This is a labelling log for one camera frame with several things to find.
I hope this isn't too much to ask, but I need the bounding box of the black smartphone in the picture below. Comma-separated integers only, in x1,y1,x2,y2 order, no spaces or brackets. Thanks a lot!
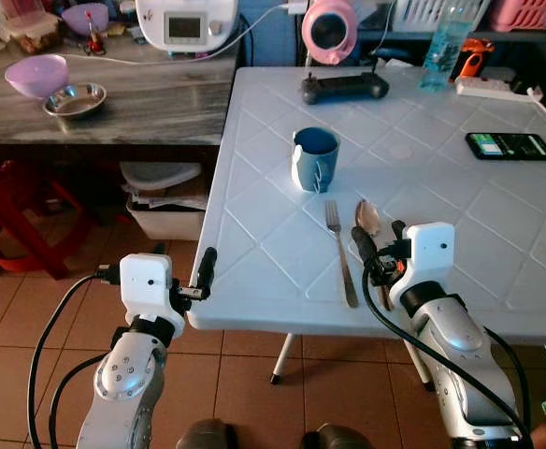
466,132,546,161

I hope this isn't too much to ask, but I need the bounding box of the black remote controller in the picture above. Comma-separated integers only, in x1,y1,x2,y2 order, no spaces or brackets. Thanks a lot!
300,72,391,106

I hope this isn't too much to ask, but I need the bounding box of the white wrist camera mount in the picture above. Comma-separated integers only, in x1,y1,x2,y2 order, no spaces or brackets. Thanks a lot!
121,253,186,325
389,223,456,310

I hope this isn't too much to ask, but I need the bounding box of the white plastic basket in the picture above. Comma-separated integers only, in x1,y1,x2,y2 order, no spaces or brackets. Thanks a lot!
392,0,461,34

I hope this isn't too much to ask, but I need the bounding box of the steel spoon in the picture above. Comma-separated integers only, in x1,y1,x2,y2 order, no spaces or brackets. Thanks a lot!
355,199,394,311

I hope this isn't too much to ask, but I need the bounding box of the white plastic bin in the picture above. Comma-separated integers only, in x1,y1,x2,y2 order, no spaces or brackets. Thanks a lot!
121,161,208,242

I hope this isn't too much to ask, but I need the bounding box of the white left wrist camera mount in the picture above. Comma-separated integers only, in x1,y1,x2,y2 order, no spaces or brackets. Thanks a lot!
121,253,186,325

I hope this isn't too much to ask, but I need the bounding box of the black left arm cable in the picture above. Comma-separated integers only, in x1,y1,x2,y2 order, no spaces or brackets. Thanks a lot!
26,266,126,449

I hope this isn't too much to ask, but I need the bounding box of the blue mug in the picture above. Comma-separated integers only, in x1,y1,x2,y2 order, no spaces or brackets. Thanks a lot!
292,126,341,194

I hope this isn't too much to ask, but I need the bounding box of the dark robot foot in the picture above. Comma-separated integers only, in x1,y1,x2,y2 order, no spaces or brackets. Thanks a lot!
178,418,240,449
301,423,373,449

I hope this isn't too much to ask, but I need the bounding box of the steel fork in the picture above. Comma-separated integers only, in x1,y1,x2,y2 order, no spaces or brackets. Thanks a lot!
324,199,360,310

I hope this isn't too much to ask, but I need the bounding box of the small purple plastic bowl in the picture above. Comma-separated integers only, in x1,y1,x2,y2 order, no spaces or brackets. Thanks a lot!
61,3,111,36

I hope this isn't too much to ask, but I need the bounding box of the white power strip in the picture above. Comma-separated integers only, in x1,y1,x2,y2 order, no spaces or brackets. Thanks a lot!
455,77,546,103

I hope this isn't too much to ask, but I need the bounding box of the clear blue water bottle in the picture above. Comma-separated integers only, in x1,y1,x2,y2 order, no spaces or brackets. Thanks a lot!
420,0,470,92

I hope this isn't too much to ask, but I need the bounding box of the orange and black tool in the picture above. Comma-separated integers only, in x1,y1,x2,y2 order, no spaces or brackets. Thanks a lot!
455,37,496,81

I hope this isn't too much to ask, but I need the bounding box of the white kitchen appliance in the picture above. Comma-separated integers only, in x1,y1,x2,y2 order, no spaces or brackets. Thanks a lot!
136,0,241,53

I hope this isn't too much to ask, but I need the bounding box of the pink jug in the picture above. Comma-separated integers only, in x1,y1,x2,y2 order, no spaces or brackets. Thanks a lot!
301,0,359,66

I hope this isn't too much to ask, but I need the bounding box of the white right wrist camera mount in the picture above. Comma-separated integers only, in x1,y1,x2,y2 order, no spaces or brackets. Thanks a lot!
389,223,456,310

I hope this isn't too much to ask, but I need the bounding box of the steel bowl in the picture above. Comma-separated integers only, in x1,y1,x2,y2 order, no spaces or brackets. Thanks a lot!
43,82,108,119

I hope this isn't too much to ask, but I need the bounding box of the dark left robot foot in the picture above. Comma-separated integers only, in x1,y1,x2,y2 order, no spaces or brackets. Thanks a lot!
178,418,240,449

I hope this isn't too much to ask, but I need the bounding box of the small red bottle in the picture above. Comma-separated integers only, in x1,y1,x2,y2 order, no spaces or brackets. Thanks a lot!
84,11,104,55

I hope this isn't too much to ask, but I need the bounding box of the white plastic table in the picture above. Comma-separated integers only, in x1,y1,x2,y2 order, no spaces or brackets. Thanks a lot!
187,65,546,389

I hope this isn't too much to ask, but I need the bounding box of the grey marble counter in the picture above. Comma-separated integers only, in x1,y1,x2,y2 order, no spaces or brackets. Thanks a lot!
0,37,241,147

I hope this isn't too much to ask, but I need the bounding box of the dark right robot foot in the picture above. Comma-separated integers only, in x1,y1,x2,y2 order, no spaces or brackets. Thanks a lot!
301,423,373,449

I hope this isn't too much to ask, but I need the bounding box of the large purple plastic bowl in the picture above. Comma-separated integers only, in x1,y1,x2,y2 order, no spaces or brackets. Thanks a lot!
5,54,69,100

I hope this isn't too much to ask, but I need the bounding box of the white power cable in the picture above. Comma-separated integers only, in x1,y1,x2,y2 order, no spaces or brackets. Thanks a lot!
65,2,309,66

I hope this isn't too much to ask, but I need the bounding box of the pink plastic basket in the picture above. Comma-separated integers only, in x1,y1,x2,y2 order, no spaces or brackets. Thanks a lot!
488,0,546,34

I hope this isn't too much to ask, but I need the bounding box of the clear food container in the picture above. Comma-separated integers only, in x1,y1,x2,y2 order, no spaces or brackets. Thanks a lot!
2,9,64,53

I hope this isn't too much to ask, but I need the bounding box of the red plastic stool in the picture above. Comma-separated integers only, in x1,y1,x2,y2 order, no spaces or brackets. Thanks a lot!
0,159,93,278

